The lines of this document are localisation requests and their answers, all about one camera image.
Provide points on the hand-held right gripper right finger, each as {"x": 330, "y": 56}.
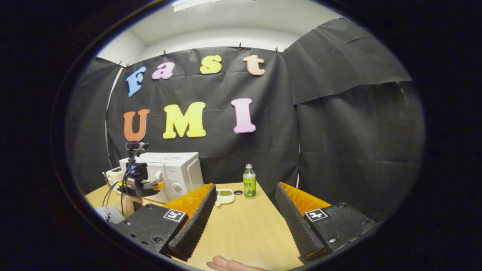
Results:
{"x": 295, "y": 226}

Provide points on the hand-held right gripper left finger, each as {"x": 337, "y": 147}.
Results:
{"x": 196, "y": 229}

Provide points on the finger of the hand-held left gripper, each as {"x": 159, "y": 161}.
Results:
{"x": 160, "y": 185}

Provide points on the white microwave oven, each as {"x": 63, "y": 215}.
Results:
{"x": 180, "y": 165}

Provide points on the white toaster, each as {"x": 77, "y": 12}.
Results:
{"x": 115, "y": 175}

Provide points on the white divided grain dish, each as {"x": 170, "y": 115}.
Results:
{"x": 225, "y": 194}

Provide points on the green drink bottle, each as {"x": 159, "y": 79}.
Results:
{"x": 249, "y": 188}

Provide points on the black backdrop cloth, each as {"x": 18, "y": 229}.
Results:
{"x": 263, "y": 158}

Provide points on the row of small cloth clips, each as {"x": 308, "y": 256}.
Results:
{"x": 240, "y": 46}

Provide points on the large ceiling light panel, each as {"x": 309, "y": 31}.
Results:
{"x": 188, "y": 4}

